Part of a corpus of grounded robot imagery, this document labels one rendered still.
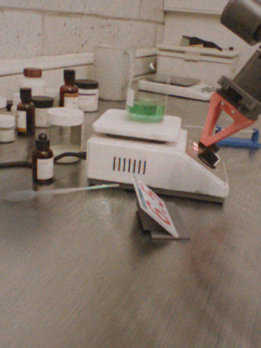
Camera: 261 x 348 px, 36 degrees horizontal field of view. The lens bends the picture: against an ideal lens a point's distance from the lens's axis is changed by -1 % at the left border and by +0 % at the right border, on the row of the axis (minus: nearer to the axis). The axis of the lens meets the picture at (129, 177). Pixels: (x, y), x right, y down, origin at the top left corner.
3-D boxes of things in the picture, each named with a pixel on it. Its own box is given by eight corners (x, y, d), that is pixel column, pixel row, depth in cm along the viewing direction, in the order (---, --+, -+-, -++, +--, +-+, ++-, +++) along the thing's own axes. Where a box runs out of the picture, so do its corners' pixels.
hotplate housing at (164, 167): (220, 173, 66) (229, 127, 63) (226, 207, 54) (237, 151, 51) (91, 155, 69) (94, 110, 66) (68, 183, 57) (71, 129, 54)
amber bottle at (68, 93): (54, 116, 92) (55, 68, 88) (67, 114, 96) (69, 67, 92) (68, 120, 90) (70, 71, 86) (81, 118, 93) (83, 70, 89)
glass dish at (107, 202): (132, 216, 49) (133, 200, 48) (89, 220, 47) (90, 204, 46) (116, 197, 54) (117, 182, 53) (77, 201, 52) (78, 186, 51)
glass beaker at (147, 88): (161, 131, 56) (168, 69, 53) (117, 124, 57) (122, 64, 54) (170, 120, 62) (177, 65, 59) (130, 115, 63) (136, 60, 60)
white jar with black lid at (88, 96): (73, 105, 106) (74, 78, 103) (98, 107, 106) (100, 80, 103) (68, 110, 99) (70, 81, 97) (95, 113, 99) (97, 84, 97)
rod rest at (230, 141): (255, 143, 86) (258, 127, 85) (260, 148, 83) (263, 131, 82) (210, 140, 85) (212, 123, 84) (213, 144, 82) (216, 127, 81)
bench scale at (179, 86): (207, 103, 127) (209, 88, 125) (134, 90, 137) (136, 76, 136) (222, 95, 143) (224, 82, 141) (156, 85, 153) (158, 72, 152)
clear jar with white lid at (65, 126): (53, 166, 63) (53, 116, 60) (40, 154, 67) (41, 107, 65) (88, 162, 66) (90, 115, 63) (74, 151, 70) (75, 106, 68)
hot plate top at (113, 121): (181, 122, 64) (182, 116, 64) (178, 143, 53) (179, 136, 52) (108, 113, 65) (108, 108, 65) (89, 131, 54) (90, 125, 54)
